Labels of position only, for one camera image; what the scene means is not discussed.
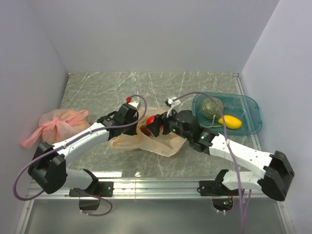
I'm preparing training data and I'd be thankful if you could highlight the red apple fruit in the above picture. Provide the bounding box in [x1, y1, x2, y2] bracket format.
[146, 116, 155, 125]

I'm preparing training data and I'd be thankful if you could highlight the orange plastic bag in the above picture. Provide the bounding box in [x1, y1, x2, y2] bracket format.
[110, 107, 186, 157]

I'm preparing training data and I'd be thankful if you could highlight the green netted melon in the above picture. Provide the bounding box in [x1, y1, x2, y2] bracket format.
[201, 97, 224, 128]

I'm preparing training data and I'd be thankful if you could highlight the yellow mango fruit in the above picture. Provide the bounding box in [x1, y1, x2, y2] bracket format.
[218, 115, 242, 130]

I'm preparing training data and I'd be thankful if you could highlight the dark red plum fruit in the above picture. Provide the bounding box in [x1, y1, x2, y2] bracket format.
[140, 126, 152, 136]

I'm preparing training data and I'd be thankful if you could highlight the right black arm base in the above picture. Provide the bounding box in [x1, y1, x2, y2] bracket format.
[197, 180, 239, 214]

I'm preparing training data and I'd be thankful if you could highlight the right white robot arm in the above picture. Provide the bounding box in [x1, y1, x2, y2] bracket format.
[147, 111, 295, 201]

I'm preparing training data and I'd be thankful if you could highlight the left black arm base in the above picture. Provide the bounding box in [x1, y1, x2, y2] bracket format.
[69, 181, 114, 214]

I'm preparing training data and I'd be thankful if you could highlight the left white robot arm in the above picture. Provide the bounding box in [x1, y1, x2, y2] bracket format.
[28, 101, 139, 194]

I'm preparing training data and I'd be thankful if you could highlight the pink plastic bag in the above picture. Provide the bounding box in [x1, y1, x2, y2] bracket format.
[19, 109, 90, 149]

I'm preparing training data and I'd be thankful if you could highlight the teal plastic tray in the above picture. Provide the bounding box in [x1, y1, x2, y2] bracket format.
[192, 92, 263, 136]

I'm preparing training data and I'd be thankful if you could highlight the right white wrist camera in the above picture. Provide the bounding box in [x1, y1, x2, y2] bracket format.
[165, 97, 181, 117]

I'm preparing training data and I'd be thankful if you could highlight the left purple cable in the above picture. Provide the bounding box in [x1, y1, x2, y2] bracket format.
[12, 94, 148, 216]

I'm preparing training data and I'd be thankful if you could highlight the aluminium mounting rail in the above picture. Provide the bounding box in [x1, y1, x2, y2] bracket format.
[26, 177, 268, 199]

